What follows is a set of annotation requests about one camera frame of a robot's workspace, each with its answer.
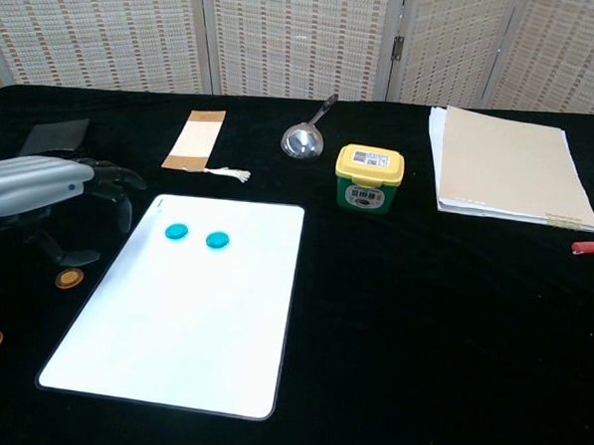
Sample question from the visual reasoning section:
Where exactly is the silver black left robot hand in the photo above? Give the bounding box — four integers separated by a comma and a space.
0, 152, 150, 271

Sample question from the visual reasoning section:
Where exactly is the teal round disc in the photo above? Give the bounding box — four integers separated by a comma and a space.
205, 230, 232, 251
163, 222, 190, 244

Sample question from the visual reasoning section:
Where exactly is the white rectangular board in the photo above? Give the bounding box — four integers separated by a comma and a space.
33, 186, 307, 424

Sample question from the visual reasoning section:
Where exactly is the brown white bookmark with tassel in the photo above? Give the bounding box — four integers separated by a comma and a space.
160, 107, 255, 184

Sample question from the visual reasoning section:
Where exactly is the woven folding screen panel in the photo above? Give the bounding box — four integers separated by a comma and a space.
193, 0, 404, 106
385, 0, 518, 111
482, 0, 594, 117
0, 0, 213, 100

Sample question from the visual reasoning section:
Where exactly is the yellow lid green jar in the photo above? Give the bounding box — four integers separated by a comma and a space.
332, 142, 408, 217

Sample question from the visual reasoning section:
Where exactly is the black velvet tablecloth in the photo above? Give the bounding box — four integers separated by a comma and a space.
0, 82, 594, 445

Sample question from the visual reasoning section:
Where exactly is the kraft cover notebook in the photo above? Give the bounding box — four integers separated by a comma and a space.
423, 104, 594, 234

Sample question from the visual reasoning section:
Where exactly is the black pouch with strap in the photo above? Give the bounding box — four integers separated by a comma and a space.
19, 114, 93, 161

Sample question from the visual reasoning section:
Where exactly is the metal ladle black handle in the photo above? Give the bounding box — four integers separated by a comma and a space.
280, 91, 339, 161

